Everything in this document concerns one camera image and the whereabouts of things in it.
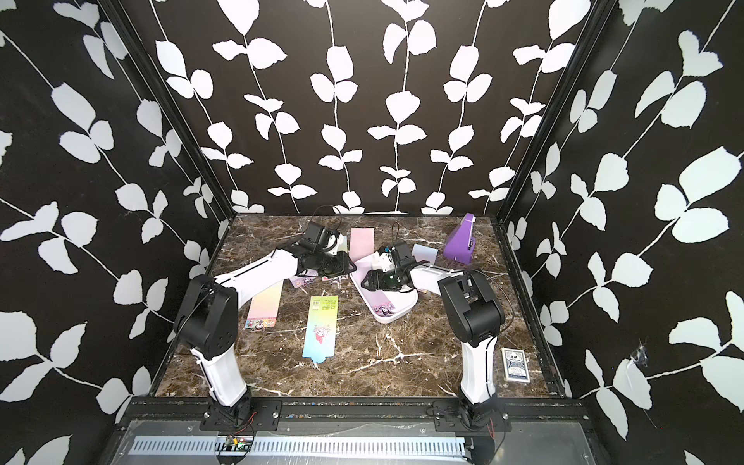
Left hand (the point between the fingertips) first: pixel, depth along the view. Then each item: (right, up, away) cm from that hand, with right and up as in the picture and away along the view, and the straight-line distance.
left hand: (355, 264), depth 91 cm
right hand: (+4, -6, +6) cm, 9 cm away
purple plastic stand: (+37, +7, +13) cm, 40 cm away
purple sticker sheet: (-21, -7, +10) cm, 24 cm away
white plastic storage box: (+10, -14, +2) cm, 17 cm away
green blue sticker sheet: (-11, -20, 0) cm, 23 cm away
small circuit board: (-27, -43, -20) cm, 55 cm away
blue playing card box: (+47, -28, -9) cm, 56 cm away
